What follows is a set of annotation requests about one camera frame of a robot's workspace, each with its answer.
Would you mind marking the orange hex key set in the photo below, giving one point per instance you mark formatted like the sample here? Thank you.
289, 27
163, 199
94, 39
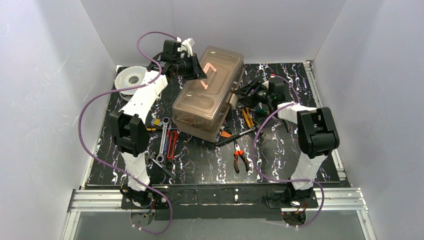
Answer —
225, 134

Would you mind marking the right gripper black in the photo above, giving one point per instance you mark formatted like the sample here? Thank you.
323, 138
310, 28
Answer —
251, 91

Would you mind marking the blue handled tool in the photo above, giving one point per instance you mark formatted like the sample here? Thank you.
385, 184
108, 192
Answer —
166, 143

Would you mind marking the aluminium frame rail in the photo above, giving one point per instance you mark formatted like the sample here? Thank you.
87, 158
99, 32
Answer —
110, 200

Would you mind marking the beige plastic tool box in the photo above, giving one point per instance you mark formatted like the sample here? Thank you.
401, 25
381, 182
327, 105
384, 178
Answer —
202, 105

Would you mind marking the steel combination wrench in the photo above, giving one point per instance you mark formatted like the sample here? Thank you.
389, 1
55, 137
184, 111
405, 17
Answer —
165, 126

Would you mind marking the black handled hammer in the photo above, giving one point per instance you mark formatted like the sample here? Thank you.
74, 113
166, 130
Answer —
236, 136

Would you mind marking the yellow black hex key set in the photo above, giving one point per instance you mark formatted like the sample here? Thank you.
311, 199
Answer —
157, 125

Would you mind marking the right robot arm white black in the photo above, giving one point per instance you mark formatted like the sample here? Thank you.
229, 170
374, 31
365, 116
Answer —
316, 133

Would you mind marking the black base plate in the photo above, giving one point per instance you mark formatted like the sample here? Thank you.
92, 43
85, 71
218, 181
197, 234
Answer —
216, 201

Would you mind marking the orange yellow utility knife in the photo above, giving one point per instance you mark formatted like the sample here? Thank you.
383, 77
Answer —
248, 118

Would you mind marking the orange black pliers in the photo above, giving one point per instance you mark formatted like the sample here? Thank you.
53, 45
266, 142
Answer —
239, 154

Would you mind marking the green handled screwdriver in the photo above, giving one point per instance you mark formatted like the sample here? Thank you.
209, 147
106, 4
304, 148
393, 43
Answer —
261, 112

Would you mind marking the white filament spool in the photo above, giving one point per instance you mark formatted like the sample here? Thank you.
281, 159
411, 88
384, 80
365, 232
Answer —
130, 77

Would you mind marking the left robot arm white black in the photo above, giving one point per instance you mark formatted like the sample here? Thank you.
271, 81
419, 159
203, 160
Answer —
143, 85

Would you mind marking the red utility knife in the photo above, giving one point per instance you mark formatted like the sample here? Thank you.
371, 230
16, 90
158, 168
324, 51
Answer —
173, 138

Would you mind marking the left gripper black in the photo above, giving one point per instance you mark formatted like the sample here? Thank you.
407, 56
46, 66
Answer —
191, 67

